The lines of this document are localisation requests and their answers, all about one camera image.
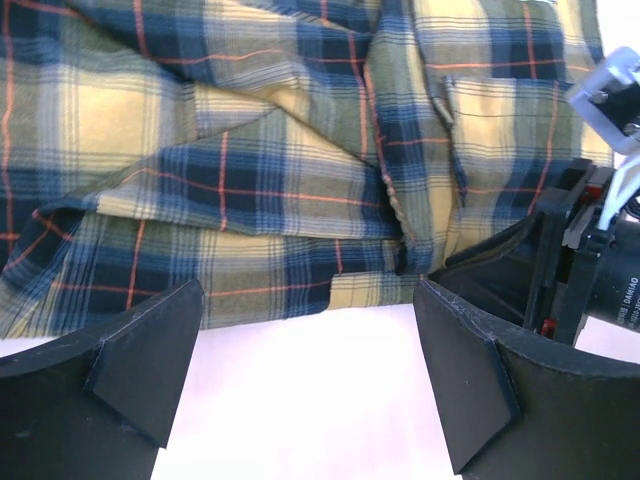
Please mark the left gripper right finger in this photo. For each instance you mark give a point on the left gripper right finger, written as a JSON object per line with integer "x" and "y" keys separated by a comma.
{"x": 515, "y": 405}

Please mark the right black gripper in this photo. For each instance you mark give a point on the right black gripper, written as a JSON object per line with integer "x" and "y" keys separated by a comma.
{"x": 575, "y": 257}

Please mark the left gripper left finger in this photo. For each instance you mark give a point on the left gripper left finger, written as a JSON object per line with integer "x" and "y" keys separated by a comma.
{"x": 100, "y": 402}

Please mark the yellow plaid long sleeve shirt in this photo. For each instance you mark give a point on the yellow plaid long sleeve shirt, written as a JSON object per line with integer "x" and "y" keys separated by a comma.
{"x": 291, "y": 156}

